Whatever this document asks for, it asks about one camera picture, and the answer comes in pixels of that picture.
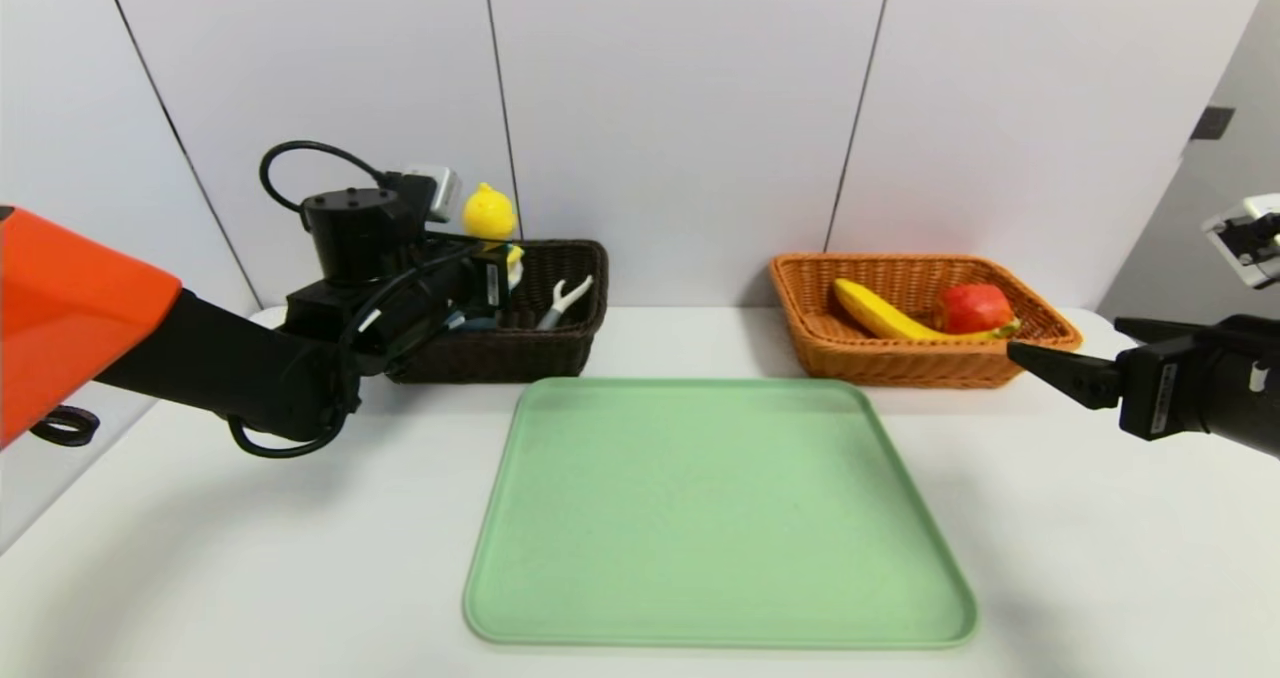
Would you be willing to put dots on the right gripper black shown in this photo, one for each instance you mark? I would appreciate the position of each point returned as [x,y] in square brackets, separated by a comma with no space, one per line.
[1152,393]

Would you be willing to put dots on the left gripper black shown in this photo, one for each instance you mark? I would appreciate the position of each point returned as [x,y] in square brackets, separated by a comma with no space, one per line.
[491,280]

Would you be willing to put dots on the yellow duck toy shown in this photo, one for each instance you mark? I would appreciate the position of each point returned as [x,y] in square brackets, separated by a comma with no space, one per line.
[490,213]

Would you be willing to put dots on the red apple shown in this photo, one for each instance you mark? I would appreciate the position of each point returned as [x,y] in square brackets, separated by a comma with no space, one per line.
[972,310]

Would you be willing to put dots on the yellow banana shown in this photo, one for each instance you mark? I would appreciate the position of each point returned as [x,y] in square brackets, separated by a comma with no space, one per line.
[870,308]

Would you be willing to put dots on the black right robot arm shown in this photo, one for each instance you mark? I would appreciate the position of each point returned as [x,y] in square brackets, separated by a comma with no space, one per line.
[1245,388]

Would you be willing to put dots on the dark brown wicker basket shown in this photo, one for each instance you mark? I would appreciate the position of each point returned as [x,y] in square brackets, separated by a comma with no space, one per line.
[540,353]

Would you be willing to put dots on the orange wicker basket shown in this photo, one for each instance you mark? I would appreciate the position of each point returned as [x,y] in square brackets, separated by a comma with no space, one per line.
[900,366]

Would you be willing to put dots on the green plastic tray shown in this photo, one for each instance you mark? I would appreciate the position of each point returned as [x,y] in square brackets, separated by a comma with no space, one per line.
[700,518]

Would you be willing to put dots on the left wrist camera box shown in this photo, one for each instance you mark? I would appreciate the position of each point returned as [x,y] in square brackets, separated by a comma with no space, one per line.
[435,190]

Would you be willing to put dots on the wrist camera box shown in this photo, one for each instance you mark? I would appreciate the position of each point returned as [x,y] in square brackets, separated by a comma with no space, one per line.
[435,190]
[1245,240]

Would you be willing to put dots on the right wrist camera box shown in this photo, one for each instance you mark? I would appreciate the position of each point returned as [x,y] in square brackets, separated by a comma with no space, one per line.
[1245,240]

